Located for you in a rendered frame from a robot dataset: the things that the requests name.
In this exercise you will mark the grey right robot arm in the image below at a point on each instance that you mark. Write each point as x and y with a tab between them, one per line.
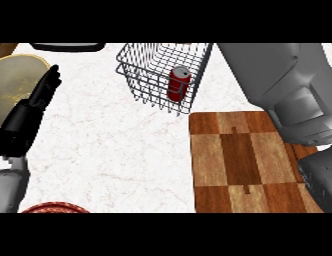
291	93

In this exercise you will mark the red round plate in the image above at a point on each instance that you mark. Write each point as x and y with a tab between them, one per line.
55	208

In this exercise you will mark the wooden cutting board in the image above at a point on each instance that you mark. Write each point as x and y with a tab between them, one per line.
240	163

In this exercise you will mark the red can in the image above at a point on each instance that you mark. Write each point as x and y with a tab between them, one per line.
179	85

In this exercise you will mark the gold-rimmed beige bowl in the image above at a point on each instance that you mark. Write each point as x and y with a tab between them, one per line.
1	90

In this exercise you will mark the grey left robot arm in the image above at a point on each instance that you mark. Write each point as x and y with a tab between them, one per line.
1	190

